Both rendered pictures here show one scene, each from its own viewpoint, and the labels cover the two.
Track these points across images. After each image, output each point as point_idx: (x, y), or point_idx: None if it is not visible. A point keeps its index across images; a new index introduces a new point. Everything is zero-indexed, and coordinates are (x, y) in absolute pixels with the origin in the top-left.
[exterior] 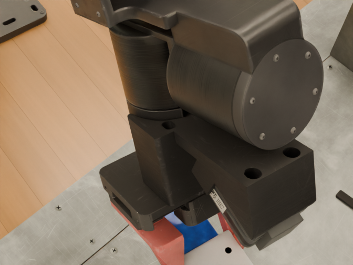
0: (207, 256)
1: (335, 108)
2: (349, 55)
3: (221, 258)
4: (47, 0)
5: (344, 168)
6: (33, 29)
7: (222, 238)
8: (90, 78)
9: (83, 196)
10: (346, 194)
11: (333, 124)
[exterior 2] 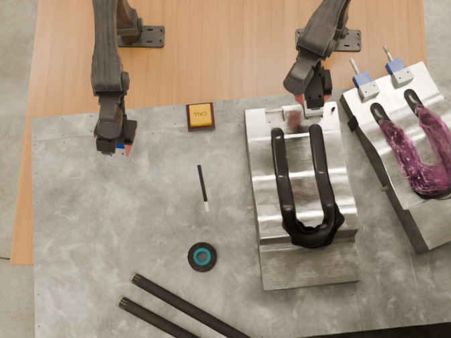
0: (117, 151)
1: (225, 139)
2: (244, 125)
3: (119, 154)
4: (168, 39)
5: (209, 159)
6: (156, 48)
7: (123, 150)
8: (159, 78)
9: (127, 115)
10: (200, 167)
11: (219, 144)
